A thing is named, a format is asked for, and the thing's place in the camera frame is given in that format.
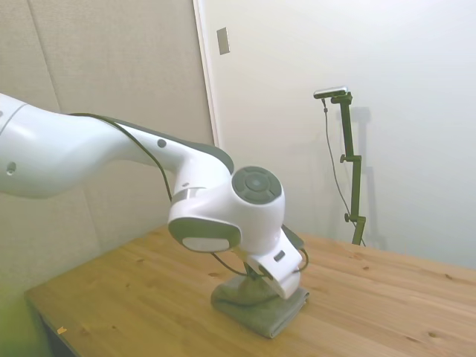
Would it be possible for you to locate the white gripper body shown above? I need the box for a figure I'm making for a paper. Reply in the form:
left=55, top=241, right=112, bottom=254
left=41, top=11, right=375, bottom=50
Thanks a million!
left=245, top=225, right=303, bottom=300

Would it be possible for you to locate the grey towel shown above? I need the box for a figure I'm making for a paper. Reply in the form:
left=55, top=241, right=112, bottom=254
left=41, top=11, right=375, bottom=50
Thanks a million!
left=210, top=274, right=311, bottom=340

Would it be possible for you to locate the dark green camera stand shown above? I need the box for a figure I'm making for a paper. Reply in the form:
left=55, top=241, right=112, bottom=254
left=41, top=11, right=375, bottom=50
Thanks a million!
left=330, top=92, right=367, bottom=247

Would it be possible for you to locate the silver camera on stand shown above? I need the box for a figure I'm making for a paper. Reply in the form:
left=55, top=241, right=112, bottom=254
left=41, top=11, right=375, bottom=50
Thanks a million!
left=312, top=85, right=350, bottom=100

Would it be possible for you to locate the white door frame trim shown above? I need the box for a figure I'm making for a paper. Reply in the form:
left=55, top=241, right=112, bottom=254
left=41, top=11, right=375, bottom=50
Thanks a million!
left=192, top=0, right=222, bottom=150

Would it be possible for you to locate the grey wall plate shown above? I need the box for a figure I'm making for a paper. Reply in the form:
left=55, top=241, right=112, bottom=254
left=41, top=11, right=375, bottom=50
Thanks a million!
left=216, top=26, right=231, bottom=57

